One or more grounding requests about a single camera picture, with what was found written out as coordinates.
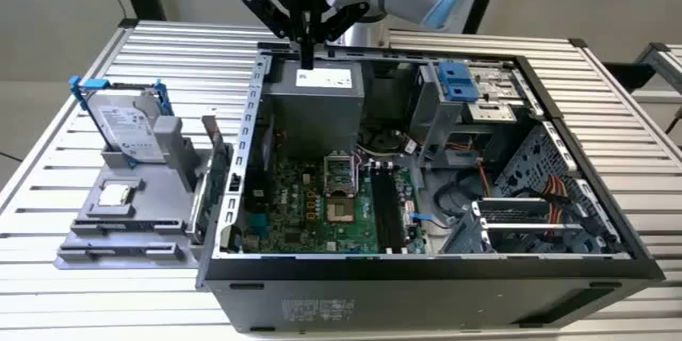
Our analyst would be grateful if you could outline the blue plastic drive latch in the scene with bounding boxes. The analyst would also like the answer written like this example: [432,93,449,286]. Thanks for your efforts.
[436,60,476,103]

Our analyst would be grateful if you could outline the thin orange wire harness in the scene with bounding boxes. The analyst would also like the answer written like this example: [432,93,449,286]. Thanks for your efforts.
[474,156,492,199]

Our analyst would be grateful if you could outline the grey parts rack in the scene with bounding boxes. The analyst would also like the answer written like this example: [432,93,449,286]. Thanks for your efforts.
[51,115,238,272]

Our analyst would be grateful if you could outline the CPU socket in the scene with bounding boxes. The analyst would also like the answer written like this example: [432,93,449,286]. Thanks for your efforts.
[324,196,356,225]

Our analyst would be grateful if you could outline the black grey PC case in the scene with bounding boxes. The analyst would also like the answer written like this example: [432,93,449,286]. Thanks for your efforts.
[193,40,667,335]

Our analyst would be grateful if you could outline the hard disk in blue carrier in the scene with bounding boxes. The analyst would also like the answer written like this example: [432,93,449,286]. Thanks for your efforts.
[67,75,176,169]

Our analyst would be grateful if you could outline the small slatted metal table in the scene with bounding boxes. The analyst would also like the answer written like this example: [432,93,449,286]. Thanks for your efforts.
[631,42,682,134]

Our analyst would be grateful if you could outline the red yellow wire bundle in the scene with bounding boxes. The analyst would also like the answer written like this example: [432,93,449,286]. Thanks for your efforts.
[540,175,573,227]

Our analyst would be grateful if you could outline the black cable loop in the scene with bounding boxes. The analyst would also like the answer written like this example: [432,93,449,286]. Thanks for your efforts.
[430,172,482,224]

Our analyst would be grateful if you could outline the black cooler fan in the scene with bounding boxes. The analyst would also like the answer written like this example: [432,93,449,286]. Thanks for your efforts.
[366,127,412,155]

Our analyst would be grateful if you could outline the green motherboard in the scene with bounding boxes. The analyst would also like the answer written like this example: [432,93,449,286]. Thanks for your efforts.
[241,157,430,256]

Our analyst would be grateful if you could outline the grey power supply unit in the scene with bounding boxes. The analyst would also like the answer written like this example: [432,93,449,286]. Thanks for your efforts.
[262,59,366,158]

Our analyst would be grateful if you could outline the black RAM slot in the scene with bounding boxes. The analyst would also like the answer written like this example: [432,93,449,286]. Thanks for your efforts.
[374,161,396,255]
[381,161,404,255]
[369,161,388,255]

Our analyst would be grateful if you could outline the black table connector bracket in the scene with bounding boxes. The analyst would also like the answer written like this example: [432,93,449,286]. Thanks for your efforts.
[600,61,657,90]

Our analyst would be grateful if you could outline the green graphics card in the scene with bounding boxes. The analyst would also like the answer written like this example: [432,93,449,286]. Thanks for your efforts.
[186,107,238,247]

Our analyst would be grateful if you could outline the blue board connector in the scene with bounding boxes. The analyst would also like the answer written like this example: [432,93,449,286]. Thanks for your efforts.
[245,214,268,235]

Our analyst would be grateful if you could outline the locking lever wire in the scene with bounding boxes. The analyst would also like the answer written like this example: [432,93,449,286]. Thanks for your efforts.
[350,159,369,189]

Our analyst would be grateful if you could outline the grey metal disk bay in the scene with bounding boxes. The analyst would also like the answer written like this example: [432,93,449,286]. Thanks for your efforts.
[438,196,613,255]

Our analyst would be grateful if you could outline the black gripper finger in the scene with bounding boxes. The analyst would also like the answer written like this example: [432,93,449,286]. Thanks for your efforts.
[306,2,370,69]
[241,0,308,69]

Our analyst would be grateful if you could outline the silver CPU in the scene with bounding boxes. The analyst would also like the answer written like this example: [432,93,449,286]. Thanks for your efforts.
[97,182,134,207]

